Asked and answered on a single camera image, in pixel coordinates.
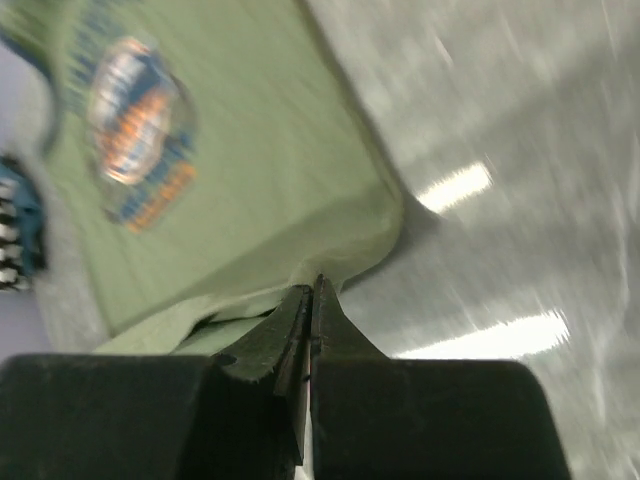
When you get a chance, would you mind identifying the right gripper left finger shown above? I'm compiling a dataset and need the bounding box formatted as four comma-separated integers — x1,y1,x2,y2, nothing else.
1,286,312,479

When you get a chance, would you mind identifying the black white striped tank top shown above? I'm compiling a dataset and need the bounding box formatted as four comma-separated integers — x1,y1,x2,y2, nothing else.
1,177,30,293

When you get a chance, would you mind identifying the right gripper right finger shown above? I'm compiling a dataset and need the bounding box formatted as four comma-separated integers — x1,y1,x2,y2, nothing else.
310,276,570,479

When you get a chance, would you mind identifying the teal folded tank top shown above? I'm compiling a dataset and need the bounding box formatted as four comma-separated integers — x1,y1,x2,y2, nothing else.
1,154,47,279

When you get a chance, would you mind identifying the green motorcycle tank top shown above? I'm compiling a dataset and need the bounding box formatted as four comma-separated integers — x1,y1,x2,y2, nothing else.
1,1,403,354

